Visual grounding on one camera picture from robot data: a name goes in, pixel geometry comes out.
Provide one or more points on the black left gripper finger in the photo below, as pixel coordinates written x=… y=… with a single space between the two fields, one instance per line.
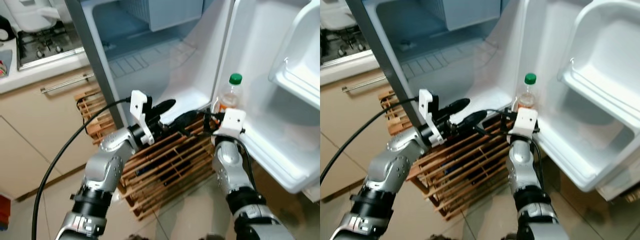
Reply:
x=165 y=107
x=473 y=121
x=456 y=107
x=184 y=121

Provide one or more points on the orange juice bottle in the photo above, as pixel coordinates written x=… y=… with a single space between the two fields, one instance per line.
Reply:
x=231 y=95
x=526 y=97

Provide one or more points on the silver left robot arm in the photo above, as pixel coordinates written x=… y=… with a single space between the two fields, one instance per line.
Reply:
x=102 y=170
x=387 y=170

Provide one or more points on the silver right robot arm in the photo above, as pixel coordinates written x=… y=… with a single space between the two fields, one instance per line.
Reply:
x=520 y=165
x=230 y=165

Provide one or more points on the small grey fridge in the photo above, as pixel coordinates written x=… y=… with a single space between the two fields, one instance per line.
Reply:
x=450 y=65
x=150 y=65

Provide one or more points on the clear fridge shelf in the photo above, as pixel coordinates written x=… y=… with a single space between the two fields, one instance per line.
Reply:
x=450 y=57
x=150 y=57

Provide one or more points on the white fridge door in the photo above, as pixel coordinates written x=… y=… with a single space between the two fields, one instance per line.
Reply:
x=270 y=130
x=575 y=135

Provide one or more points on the pale blue fridge drawer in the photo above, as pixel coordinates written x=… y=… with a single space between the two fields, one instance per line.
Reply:
x=470 y=14
x=170 y=15

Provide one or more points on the white fridge door shelf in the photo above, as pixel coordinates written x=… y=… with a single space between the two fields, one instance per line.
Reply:
x=300 y=65
x=600 y=65

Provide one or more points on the wooden slatted rack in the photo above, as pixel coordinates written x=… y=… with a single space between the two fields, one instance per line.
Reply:
x=460 y=175
x=165 y=170

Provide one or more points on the cream kitchen cabinet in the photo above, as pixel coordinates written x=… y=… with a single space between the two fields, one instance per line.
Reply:
x=45 y=130
x=350 y=130

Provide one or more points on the black gas hob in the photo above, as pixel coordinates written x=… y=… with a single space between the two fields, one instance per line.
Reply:
x=345 y=45
x=45 y=47

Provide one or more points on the grey tray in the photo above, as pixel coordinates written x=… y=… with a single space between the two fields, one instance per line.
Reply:
x=5 y=62

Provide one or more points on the red flat board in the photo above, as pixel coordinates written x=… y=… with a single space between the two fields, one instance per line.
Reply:
x=5 y=207

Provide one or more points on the black rounded appliance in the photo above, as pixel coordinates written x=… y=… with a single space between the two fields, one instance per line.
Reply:
x=6 y=29

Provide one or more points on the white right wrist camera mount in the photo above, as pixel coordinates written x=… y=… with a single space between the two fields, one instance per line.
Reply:
x=232 y=122
x=525 y=120

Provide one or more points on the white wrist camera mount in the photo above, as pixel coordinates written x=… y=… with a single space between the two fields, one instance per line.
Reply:
x=525 y=120
x=137 y=105
x=426 y=102
x=232 y=122

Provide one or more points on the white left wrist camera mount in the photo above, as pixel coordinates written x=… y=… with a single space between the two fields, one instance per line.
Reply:
x=426 y=102
x=137 y=105

